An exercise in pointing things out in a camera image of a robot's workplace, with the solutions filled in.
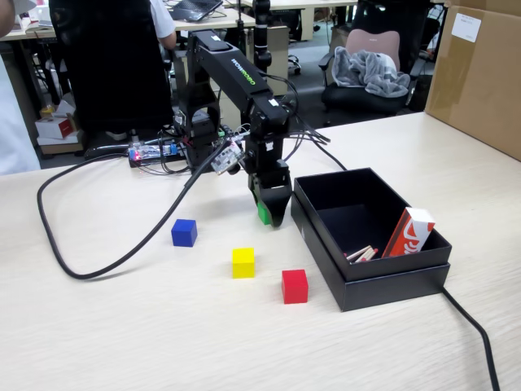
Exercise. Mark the black laptop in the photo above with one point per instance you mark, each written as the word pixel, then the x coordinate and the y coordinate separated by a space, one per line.
pixel 195 8

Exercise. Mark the yellow cube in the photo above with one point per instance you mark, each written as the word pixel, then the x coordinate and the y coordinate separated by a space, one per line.
pixel 243 264

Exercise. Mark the black open box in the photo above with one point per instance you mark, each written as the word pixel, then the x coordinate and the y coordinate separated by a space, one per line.
pixel 386 293

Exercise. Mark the controller board with LEDs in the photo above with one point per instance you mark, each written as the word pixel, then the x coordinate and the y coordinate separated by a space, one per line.
pixel 150 152

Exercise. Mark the green cube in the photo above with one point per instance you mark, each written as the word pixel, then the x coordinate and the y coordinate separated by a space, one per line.
pixel 264 215

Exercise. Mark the black high-back office chair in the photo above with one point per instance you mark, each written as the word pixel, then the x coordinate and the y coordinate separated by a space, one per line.
pixel 114 61

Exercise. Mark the office chair with grey cloth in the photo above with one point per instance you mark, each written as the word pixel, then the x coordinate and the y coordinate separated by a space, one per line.
pixel 378 40

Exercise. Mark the clear wrist camera board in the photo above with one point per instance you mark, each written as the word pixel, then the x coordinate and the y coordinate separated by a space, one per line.
pixel 226 161

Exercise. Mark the grey blanket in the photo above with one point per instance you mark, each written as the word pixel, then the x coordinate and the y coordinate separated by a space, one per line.
pixel 366 69

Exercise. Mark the wooden matchstick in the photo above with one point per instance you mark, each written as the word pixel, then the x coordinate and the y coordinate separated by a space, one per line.
pixel 364 255
pixel 358 252
pixel 371 253

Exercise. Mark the bare forearm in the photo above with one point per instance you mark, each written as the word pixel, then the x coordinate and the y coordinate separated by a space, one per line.
pixel 8 16

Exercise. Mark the red white matchbox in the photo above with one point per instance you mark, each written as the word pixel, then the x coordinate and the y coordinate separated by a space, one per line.
pixel 411 234

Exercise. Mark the large brown cardboard box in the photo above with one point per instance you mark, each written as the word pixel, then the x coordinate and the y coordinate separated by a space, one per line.
pixel 480 81

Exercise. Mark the black cardboard box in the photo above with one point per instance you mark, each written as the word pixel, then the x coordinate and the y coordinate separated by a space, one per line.
pixel 358 195

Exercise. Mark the standing person white garment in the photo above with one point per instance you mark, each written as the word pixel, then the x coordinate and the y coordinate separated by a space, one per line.
pixel 14 122

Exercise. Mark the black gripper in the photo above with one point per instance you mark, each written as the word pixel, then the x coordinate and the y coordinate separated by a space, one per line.
pixel 264 163

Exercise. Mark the light desk with panel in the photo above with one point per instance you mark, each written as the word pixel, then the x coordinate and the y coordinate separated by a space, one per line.
pixel 308 20

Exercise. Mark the light wood desk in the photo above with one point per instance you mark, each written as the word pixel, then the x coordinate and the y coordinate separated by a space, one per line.
pixel 228 22

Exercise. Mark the dark mesh office chair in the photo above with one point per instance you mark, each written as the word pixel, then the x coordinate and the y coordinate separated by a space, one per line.
pixel 390 12

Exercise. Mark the red cube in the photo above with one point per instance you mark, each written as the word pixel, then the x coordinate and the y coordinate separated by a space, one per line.
pixel 294 287

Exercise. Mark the black pole white bands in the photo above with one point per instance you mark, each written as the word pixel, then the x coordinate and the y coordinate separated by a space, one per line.
pixel 261 24

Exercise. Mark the white red small box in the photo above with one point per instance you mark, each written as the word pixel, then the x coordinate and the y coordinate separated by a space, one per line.
pixel 57 129

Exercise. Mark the black mounting base plate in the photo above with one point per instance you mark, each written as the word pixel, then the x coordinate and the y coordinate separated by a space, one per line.
pixel 140 163

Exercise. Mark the seated person white shirt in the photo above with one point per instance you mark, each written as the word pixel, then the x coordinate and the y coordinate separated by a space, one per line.
pixel 160 24

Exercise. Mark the beige plain cabinet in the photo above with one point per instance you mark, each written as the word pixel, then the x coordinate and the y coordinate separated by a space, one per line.
pixel 281 53

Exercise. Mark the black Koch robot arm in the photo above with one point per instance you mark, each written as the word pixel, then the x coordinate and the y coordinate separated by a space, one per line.
pixel 228 69

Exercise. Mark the blue cube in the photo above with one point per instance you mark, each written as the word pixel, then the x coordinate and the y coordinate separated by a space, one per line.
pixel 184 233

